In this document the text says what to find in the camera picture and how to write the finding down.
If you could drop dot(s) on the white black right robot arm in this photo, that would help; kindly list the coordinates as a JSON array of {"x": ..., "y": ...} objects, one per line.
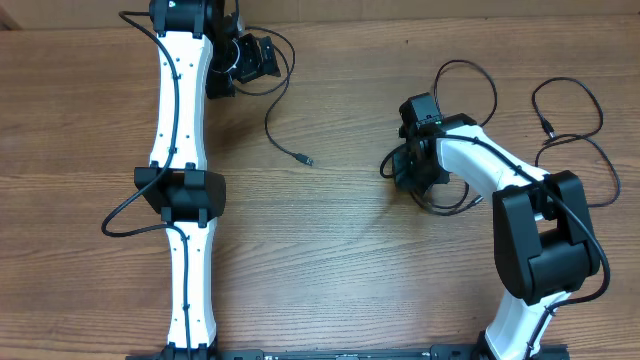
[{"x": 544, "y": 243}]

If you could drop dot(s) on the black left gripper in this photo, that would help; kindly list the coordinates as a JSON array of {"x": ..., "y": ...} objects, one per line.
[{"x": 254, "y": 64}]

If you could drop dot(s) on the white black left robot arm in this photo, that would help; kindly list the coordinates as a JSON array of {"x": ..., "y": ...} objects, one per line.
[{"x": 204, "y": 53}]

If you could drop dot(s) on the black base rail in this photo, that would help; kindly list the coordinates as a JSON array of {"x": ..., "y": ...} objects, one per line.
[{"x": 350, "y": 354}]

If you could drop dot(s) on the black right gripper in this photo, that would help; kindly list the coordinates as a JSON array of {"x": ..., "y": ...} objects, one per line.
[{"x": 405, "y": 183}]

